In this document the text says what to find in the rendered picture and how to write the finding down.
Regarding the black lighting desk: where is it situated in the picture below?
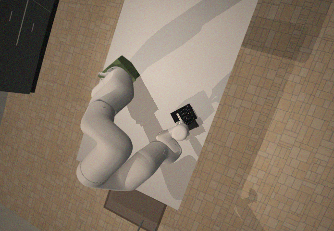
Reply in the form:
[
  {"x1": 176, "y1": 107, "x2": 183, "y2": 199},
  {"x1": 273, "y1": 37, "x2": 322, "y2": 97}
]
[{"x1": 171, "y1": 104, "x2": 197, "y2": 126}]

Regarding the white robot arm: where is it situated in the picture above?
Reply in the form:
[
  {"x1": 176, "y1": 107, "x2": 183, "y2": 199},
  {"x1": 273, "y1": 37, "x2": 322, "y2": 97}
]
[{"x1": 76, "y1": 67, "x2": 203, "y2": 191}]

